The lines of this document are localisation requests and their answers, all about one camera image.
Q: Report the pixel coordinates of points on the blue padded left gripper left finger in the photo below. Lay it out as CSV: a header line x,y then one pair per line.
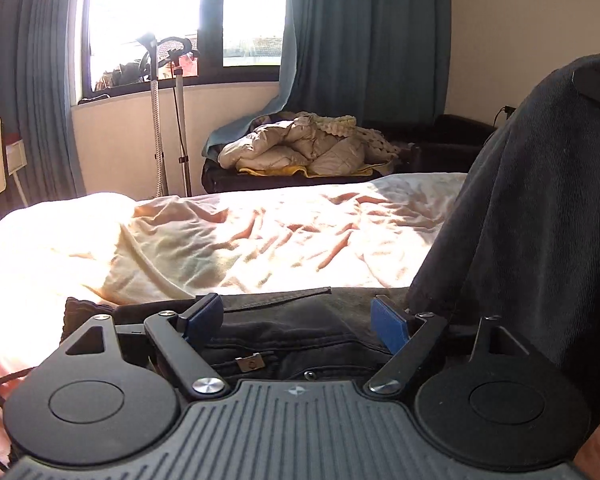
x,y
178,339

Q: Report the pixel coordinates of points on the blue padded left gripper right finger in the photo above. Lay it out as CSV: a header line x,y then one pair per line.
x,y
410,338

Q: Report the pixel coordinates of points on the black denim trousers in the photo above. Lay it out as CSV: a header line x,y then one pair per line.
x,y
522,242

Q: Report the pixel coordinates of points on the white wrinkled bed sheet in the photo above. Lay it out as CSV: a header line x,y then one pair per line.
x,y
111,249

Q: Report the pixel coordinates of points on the black sofa bench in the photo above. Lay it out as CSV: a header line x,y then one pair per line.
x,y
450,144

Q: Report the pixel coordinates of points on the beige quilted jacket pile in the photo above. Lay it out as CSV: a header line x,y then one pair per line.
x,y
308,144

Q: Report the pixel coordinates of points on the teal curtain right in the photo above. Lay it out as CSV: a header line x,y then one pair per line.
x,y
381,61

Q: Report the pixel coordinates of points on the teal curtain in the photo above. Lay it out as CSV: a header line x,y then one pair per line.
x,y
381,61
35,94

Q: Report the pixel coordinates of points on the dark framed window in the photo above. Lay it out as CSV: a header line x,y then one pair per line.
x,y
232,41

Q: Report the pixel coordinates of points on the teal curtain left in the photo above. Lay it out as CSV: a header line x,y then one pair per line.
x,y
35,94

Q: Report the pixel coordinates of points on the wall power socket with plug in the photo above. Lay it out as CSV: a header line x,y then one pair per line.
x,y
503,115

